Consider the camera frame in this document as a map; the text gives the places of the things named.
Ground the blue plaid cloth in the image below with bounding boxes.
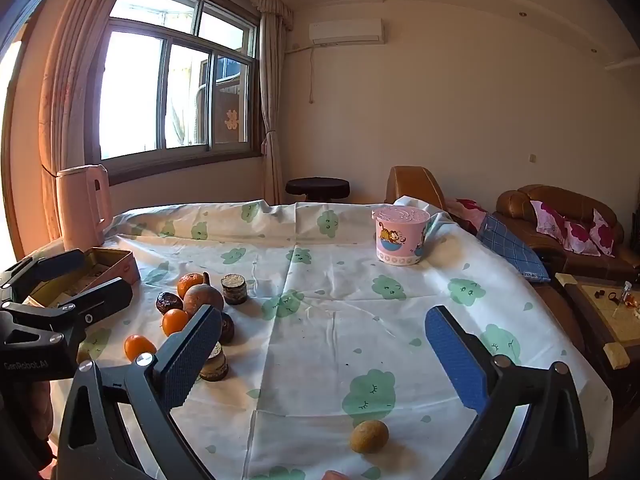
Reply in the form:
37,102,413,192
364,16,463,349
475,215,552,284

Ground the white wall air conditioner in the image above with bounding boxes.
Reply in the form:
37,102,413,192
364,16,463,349
308,19,386,45

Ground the brown-framed window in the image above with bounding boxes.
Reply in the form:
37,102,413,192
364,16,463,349
87,0,263,173

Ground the pink and gold tin box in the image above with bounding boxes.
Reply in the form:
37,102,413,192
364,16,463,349
22,246,142,311

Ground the floral pillow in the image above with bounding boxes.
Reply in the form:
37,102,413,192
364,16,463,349
530,200,576,248
565,208,616,258

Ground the pink electric kettle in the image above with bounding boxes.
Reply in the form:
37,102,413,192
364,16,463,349
56,165,113,252

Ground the air conditioner cable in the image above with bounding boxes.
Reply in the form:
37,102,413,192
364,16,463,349
285,42,317,104

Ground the long pink curtain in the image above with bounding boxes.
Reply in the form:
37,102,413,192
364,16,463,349
39,0,142,241

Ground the brown leather armchair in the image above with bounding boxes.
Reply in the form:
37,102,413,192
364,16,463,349
385,166,447,212

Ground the printed paper leaflet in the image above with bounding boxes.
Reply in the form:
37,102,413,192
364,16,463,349
60,259,121,297

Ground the brown pear-shaped fruit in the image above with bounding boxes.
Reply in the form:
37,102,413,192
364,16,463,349
182,272,225,317

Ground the beige tied curtain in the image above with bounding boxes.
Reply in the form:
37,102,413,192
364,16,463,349
260,10,293,206

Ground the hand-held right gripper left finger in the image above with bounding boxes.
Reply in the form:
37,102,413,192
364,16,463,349
57,304,223,480

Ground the smooth orange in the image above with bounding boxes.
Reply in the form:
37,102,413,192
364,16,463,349
124,335,157,362
161,309,191,337

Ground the pink cartoon cup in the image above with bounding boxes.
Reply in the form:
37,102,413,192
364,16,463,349
371,205,432,266

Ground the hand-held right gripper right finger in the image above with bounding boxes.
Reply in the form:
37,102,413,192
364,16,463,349
425,305,590,480

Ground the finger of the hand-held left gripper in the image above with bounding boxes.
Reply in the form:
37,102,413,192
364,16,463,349
0,249,85,303
0,276,134,356

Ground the dark round stool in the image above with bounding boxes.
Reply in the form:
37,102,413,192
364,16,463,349
286,177,351,204

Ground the brown leather sofa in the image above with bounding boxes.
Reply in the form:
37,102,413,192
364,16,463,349
495,185,627,272

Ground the large rough-skinned mandarin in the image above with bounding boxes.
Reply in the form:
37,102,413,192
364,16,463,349
176,273,205,298

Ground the small brown round fruit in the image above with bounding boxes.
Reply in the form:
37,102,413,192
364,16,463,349
349,420,390,454

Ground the floral cloth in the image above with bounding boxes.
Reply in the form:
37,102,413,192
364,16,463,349
445,198,489,234

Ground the dark wooden coffee table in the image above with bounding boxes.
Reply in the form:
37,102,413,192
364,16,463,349
554,272,640,403

